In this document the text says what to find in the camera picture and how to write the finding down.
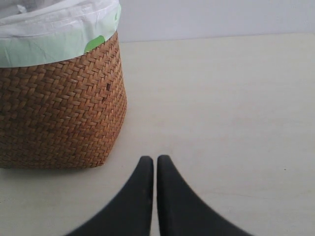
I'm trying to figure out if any woven brown wastebasket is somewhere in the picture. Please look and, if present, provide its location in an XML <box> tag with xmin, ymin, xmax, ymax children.
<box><xmin>0</xmin><ymin>33</ymin><xmax>127</xmax><ymax>169</ymax></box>

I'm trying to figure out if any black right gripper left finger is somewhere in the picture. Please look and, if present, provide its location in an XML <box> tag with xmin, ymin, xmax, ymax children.
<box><xmin>68</xmin><ymin>156</ymin><xmax>154</xmax><ymax>236</ymax></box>

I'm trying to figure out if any white plastic bin liner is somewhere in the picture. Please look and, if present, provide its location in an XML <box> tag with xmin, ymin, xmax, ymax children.
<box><xmin>0</xmin><ymin>0</ymin><xmax>121</xmax><ymax>68</ymax></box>

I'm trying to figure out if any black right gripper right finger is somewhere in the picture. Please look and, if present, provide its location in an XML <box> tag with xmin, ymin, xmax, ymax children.
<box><xmin>157</xmin><ymin>155</ymin><xmax>250</xmax><ymax>236</ymax></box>

